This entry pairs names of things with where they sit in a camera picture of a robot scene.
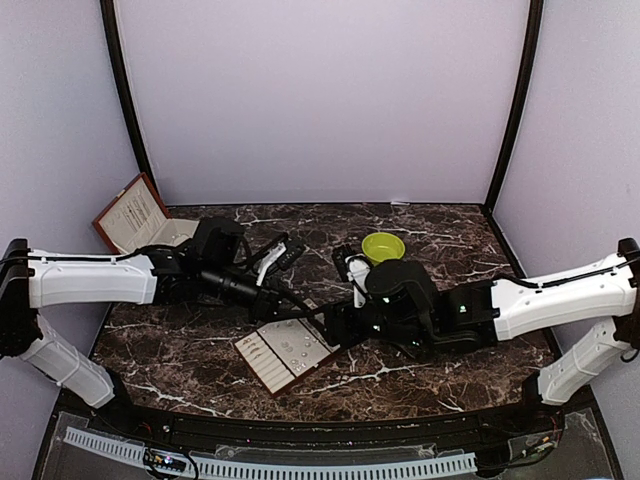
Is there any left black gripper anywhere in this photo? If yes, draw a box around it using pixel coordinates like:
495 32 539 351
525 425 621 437
202 262 309 326

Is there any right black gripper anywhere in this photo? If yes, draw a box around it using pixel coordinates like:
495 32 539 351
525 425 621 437
305 294 433 350

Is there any beige jewelry tray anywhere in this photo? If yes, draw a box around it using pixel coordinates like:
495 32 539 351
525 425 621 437
234 319 342 397

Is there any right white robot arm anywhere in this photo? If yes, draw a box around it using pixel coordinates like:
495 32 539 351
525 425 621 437
307 238 639 434

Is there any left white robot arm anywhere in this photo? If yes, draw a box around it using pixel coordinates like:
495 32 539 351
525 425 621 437
1 217 307 436

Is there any brown wooden jewelry box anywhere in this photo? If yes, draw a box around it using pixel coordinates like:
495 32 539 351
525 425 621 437
92 173 198 254

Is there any green plastic bowl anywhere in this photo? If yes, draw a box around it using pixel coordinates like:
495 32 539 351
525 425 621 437
361 232 406 265

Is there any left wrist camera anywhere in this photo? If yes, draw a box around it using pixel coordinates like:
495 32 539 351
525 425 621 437
255 234 306 286

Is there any white slotted cable duct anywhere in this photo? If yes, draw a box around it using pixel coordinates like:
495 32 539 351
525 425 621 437
62 427 478 479

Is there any black front rail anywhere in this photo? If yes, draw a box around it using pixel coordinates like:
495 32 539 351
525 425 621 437
92 369 565 463

